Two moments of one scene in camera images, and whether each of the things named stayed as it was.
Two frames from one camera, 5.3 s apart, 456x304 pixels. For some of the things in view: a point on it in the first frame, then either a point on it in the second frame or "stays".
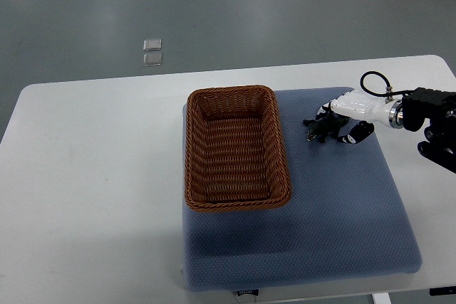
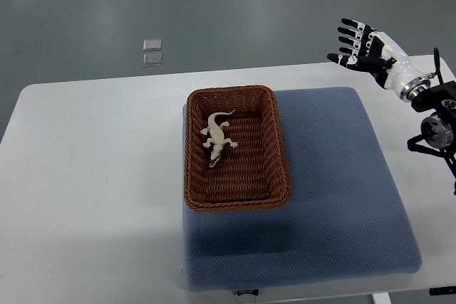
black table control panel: (442, 290) stays
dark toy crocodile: (328, 124) → (216, 137)
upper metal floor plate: (152, 44) stays
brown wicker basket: (234, 154) stays
